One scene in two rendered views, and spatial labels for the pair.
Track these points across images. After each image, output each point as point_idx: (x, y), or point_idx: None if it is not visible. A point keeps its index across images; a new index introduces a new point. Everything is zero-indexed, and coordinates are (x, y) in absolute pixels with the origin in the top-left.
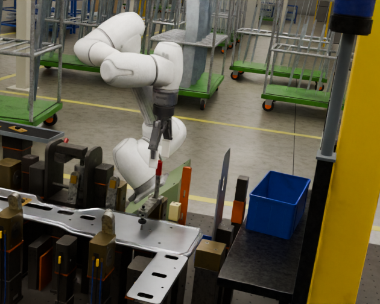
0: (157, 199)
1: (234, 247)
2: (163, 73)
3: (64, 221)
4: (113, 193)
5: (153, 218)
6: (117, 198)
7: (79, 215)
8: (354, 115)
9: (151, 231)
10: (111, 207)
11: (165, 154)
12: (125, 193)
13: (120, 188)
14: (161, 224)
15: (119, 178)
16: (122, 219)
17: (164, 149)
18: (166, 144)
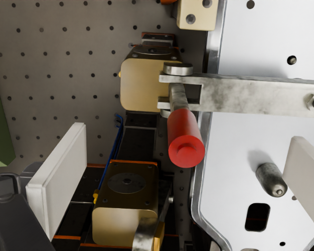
0: (205, 80)
1: None
2: None
3: (295, 249)
4: (162, 212)
5: (212, 71)
6: (157, 194)
7: (253, 234)
8: None
9: (296, 53)
10: (170, 192)
11: (80, 149)
12: (110, 186)
13: (150, 208)
14: (234, 39)
15: (135, 234)
16: (240, 147)
17: (73, 174)
18: (59, 186)
